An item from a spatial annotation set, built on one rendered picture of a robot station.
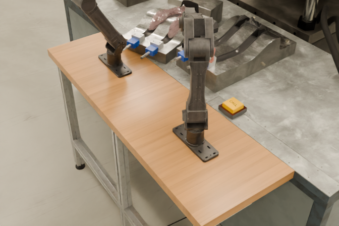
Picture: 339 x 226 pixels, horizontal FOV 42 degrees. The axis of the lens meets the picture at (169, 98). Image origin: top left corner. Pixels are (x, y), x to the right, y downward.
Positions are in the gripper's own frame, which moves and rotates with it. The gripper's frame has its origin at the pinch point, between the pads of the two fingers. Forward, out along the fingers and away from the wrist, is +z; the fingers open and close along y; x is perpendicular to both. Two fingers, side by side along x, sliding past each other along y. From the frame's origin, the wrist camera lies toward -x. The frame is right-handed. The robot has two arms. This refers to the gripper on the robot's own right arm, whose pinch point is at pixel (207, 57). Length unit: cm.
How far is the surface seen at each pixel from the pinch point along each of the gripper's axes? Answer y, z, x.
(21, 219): 45, 34, 118
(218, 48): 7.1, 10.3, -8.7
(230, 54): 0.8, 11.3, -9.4
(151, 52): 25.2, -0.3, 12.6
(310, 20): 4, 47, -57
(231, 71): -8.2, 7.3, -2.6
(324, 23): -10, 34, -52
